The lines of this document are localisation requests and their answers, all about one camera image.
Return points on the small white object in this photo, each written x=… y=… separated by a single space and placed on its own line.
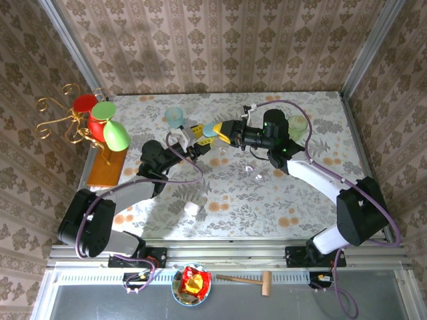
x=192 y=208

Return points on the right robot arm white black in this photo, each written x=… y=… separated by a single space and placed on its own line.
x=317 y=176

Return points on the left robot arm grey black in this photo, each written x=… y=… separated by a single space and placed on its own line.
x=133 y=193

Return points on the light green plastic cup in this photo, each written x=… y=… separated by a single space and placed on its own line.
x=298 y=128

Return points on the light blue plastic cup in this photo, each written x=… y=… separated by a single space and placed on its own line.
x=173 y=116

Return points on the green plastic goblet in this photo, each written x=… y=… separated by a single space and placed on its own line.
x=116 y=135

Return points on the wooden rack base board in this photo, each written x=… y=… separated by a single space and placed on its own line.
x=106 y=170

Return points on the red plastic goblet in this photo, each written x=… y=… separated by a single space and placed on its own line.
x=85 y=103

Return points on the red yellow snack packet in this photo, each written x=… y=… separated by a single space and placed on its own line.
x=195 y=283

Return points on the patterned bowl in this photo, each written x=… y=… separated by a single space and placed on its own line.
x=175 y=290

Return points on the small wooden mallet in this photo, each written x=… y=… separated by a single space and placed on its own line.
x=266 y=283

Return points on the grey metal shelf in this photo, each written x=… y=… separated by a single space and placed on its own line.
x=100 y=303

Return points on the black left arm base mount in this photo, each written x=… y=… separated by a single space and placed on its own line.
x=158 y=256

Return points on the aluminium front frame rail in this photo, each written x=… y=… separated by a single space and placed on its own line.
x=233 y=253

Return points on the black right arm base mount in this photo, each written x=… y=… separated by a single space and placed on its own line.
x=295 y=256

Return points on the aluminium corner post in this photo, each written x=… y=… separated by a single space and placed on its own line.
x=71 y=43
x=374 y=43

